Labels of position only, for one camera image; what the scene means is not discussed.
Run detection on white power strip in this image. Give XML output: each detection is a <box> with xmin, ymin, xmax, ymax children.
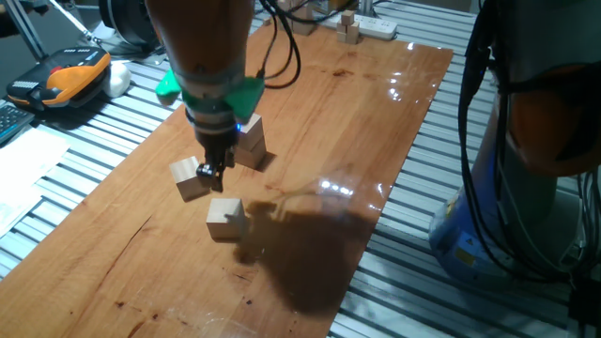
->
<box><xmin>324</xmin><ymin>9</ymin><xmax>399</xmax><ymax>42</ymax></box>

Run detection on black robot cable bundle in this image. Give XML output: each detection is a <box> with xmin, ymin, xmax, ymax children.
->
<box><xmin>255</xmin><ymin>0</ymin><xmax>601</xmax><ymax>285</ymax></box>

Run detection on black computer keyboard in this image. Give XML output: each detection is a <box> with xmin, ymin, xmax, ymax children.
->
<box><xmin>0</xmin><ymin>98</ymin><xmax>37</xmax><ymax>145</ymax></box>

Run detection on small stacked wood pieces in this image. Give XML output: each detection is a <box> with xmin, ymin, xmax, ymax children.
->
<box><xmin>335</xmin><ymin>8</ymin><xmax>362</xmax><ymax>46</ymax></box>

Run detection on glossy brown wooden board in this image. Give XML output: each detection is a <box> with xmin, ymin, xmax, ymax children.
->
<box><xmin>0</xmin><ymin>16</ymin><xmax>455</xmax><ymax>338</ymax></box>

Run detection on grey metal strut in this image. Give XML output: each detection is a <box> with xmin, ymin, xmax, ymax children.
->
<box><xmin>2</xmin><ymin>0</ymin><xmax>48</xmax><ymax>61</ymax></box>

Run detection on black round spool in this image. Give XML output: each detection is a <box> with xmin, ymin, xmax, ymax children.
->
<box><xmin>97</xmin><ymin>0</ymin><xmax>163</xmax><ymax>48</ymax></box>

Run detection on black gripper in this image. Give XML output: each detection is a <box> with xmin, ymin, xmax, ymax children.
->
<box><xmin>193</xmin><ymin>122</ymin><xmax>241</xmax><ymax>193</ymax></box>

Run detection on light wooden cube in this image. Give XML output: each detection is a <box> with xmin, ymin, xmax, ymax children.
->
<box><xmin>206</xmin><ymin>197</ymin><xmax>247</xmax><ymax>240</ymax></box>
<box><xmin>237</xmin><ymin>112</ymin><xmax>265</xmax><ymax>152</ymax></box>
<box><xmin>233</xmin><ymin>138</ymin><xmax>268</xmax><ymax>171</ymax></box>
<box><xmin>168</xmin><ymin>155</ymin><xmax>210</xmax><ymax>202</ymax></box>

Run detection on white computer mouse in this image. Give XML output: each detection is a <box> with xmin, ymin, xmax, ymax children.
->
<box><xmin>101</xmin><ymin>61</ymin><xmax>132</xmax><ymax>99</ymax></box>

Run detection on white paper sheets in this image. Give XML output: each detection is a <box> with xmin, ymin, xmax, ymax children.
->
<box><xmin>0</xmin><ymin>126</ymin><xmax>71</xmax><ymax>238</ymax></box>

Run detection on orange and black teach pendant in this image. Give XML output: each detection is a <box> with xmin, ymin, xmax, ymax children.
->
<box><xmin>5</xmin><ymin>45</ymin><xmax>113</xmax><ymax>112</ymax></box>

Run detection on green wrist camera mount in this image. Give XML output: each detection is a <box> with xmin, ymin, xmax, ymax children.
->
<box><xmin>155</xmin><ymin>69</ymin><xmax>266</xmax><ymax>120</ymax></box>

